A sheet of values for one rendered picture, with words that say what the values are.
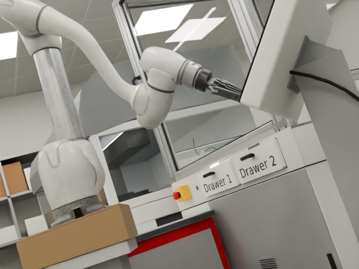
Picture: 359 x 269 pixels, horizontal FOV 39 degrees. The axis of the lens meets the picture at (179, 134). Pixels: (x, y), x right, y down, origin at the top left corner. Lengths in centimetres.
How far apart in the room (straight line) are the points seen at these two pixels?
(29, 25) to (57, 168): 53
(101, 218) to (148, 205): 137
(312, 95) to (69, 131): 98
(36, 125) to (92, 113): 349
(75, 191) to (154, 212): 132
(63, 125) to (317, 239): 99
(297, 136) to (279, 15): 76
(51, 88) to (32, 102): 454
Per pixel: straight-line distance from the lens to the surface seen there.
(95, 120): 291
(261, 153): 188
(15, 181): 576
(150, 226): 224
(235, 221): 218
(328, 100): 121
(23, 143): 632
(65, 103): 191
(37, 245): 158
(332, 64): 121
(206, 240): 224
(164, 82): 170
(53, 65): 196
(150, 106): 174
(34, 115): 642
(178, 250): 218
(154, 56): 171
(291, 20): 107
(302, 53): 124
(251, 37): 184
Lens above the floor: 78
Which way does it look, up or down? 9 degrees up
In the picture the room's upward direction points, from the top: 19 degrees counter-clockwise
